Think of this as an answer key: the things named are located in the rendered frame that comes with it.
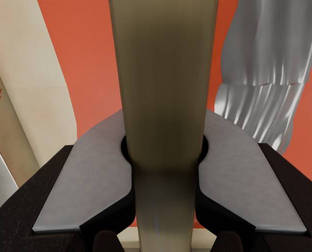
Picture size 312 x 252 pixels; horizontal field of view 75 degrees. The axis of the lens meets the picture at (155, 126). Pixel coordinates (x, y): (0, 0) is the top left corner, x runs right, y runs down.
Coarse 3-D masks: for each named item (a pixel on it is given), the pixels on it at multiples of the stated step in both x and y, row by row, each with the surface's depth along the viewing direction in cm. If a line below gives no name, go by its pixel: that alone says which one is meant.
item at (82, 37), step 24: (48, 0) 14; (72, 0) 14; (96, 0) 14; (48, 24) 15; (72, 24) 15; (96, 24) 15; (216, 24) 15; (72, 48) 16; (96, 48) 16; (216, 48) 15; (72, 72) 17; (96, 72) 17; (216, 72) 16
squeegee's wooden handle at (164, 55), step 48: (144, 0) 5; (192, 0) 5; (144, 48) 6; (192, 48) 6; (144, 96) 6; (192, 96) 6; (144, 144) 7; (192, 144) 7; (144, 192) 9; (192, 192) 9; (144, 240) 11
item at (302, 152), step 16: (80, 96) 18; (96, 96) 18; (112, 96) 18; (208, 96) 18; (304, 96) 17; (80, 112) 19; (96, 112) 19; (112, 112) 19; (304, 112) 18; (80, 128) 20; (304, 128) 19; (304, 144) 20; (288, 160) 21; (304, 160) 21
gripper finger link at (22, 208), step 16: (64, 160) 8; (32, 176) 7; (48, 176) 7; (16, 192) 6; (32, 192) 6; (48, 192) 6; (0, 208) 6; (16, 208) 6; (32, 208) 6; (0, 224) 6; (16, 224) 6; (32, 224) 6; (0, 240) 5; (16, 240) 5; (32, 240) 5; (48, 240) 5; (64, 240) 5; (80, 240) 6
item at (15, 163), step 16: (0, 80) 17; (0, 96) 17; (0, 112) 17; (0, 128) 17; (16, 128) 19; (0, 144) 17; (16, 144) 19; (0, 160) 17; (16, 160) 19; (32, 160) 21; (0, 176) 18; (16, 176) 19; (0, 192) 19
